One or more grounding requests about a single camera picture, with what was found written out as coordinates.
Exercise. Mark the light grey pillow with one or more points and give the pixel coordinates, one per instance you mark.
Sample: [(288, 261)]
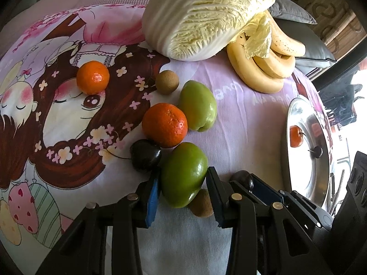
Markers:
[(290, 11)]

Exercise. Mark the stainless steel bowl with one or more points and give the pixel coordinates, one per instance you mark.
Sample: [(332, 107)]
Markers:
[(306, 168)]

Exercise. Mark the green fruit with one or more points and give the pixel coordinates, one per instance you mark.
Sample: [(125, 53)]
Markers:
[(183, 174), (199, 105)]

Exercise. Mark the bottom yellow banana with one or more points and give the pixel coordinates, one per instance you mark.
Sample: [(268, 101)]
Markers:
[(248, 71)]

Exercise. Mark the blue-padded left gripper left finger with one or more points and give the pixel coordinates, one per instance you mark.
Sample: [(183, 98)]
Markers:
[(146, 206)]

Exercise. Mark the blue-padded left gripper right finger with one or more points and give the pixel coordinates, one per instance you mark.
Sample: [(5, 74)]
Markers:
[(219, 193)]

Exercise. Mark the napa cabbage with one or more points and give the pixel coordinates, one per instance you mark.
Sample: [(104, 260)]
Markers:
[(195, 30)]

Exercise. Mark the orange tangerine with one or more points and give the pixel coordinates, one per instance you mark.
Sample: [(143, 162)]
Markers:
[(165, 124), (92, 78)]

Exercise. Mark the brown longan fruit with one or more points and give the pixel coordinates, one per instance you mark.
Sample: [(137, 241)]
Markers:
[(167, 82), (201, 205)]

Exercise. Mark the cartoon print bed sheet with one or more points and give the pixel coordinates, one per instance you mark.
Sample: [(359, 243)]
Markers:
[(61, 148)]

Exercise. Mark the dark cherry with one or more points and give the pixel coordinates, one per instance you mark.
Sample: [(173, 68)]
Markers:
[(146, 156), (244, 178)]

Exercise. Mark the yellow banana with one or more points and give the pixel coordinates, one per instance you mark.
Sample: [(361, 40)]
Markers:
[(282, 43), (276, 65), (248, 71)]

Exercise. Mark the dark grey leather cushion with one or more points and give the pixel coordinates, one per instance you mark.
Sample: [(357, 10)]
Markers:
[(317, 56)]

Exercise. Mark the top yellow banana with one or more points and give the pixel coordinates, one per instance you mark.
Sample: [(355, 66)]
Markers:
[(282, 43)]

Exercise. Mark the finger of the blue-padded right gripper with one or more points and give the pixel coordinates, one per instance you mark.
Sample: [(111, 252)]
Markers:
[(266, 197)]

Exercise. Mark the middle yellow banana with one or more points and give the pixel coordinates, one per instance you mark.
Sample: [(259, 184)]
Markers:
[(276, 65)]

